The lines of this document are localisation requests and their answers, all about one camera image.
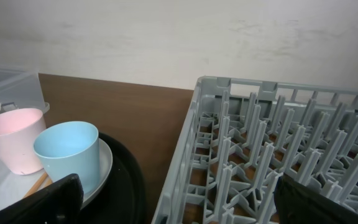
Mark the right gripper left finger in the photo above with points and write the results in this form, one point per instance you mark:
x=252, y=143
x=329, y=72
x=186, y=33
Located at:
x=60, y=202

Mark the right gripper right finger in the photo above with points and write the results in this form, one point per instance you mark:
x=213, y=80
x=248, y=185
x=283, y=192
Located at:
x=297, y=204

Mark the pink cup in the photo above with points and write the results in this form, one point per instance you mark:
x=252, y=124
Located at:
x=18, y=131

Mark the grey dishwasher rack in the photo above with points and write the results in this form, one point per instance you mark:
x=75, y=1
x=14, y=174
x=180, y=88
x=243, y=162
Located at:
x=241, y=136

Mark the right wooden chopstick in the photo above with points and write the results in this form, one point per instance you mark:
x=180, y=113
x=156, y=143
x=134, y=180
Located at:
x=48, y=182

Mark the wooden chopstick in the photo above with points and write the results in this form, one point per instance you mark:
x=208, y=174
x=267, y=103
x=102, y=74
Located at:
x=37, y=185
x=48, y=182

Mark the left wooden chopstick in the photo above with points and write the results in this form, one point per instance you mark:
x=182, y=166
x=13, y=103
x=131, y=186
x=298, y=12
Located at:
x=37, y=185

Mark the blue cup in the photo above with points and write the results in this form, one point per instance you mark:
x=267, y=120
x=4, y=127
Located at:
x=70, y=148

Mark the round black tray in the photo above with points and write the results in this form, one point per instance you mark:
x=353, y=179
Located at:
x=122, y=199

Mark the light grey plate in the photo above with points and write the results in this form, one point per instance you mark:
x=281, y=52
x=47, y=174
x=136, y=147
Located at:
x=13, y=187

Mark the clear plastic bin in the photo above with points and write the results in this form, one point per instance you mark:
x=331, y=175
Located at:
x=21, y=88

